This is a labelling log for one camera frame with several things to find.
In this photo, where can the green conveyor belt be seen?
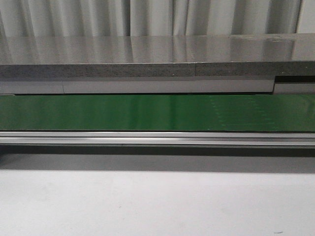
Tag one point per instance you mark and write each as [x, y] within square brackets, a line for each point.
[205, 113]

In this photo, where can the grey stone countertop slab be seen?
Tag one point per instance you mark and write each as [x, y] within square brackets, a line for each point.
[158, 56]

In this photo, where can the grey cabinet front panel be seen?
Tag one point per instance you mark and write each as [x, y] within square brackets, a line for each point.
[196, 84]

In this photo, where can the white pleated curtain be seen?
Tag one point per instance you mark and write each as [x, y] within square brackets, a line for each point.
[154, 17]

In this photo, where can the aluminium conveyor frame rail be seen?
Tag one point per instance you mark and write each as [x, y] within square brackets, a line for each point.
[158, 138]

